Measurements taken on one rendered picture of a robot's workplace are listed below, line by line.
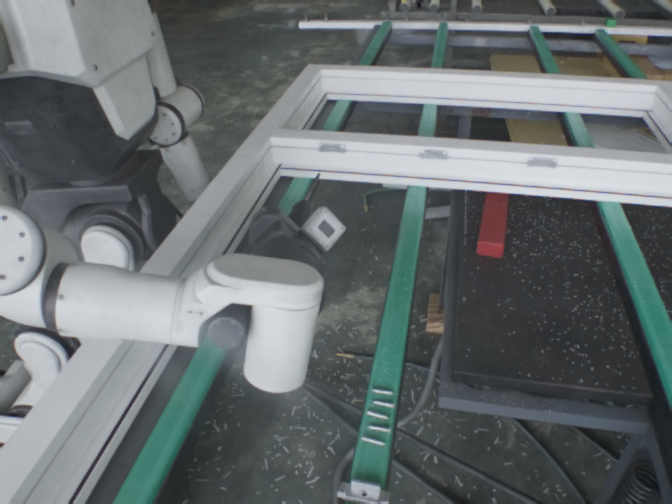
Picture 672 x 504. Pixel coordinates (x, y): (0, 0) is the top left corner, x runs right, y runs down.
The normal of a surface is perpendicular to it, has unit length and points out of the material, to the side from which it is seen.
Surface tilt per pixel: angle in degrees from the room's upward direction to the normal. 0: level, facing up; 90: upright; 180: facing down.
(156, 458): 0
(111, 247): 90
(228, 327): 77
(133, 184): 85
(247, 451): 0
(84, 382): 0
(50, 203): 90
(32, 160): 101
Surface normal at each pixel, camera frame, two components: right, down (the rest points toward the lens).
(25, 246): 0.18, -0.15
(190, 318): 0.09, 0.41
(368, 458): -0.04, -0.80
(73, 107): 0.60, 0.53
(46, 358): -0.11, 0.60
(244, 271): 0.18, -0.90
